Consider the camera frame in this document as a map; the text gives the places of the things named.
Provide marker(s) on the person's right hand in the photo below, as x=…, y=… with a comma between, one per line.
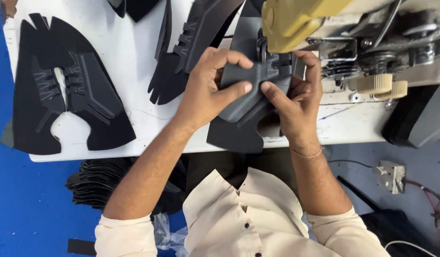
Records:
x=302, y=114

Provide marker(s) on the person's left hand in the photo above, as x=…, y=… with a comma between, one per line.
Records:
x=202, y=92

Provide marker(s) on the black grey shoe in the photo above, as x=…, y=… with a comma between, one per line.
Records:
x=241, y=117

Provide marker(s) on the thin blue tipped stick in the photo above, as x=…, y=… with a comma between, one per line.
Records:
x=338, y=112

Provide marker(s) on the thin thread wristband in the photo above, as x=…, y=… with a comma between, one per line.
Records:
x=307, y=155

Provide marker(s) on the black shoe upper folded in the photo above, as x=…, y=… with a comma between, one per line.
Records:
x=202, y=28

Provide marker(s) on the black trousers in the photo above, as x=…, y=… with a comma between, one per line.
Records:
x=220, y=166

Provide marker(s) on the industrial sewing machine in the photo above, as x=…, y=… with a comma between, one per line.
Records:
x=366, y=39

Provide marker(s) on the black fabric pieces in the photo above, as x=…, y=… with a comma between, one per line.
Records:
x=134, y=7

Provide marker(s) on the stack of grey black cutouts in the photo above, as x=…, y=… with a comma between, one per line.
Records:
x=420, y=117

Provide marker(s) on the cream button shirt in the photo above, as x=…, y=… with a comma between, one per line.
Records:
x=241, y=228

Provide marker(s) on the pile of black shoe uppers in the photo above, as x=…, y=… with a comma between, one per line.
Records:
x=98, y=182

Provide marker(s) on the clear plastic bag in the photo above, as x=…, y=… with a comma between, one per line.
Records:
x=168, y=232

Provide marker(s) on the black shoe upper spread flat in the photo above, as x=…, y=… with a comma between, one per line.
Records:
x=38, y=107

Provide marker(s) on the grey green fabric scrap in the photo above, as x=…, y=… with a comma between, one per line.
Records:
x=7, y=134

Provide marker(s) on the white electrical switch box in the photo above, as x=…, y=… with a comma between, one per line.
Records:
x=390, y=176

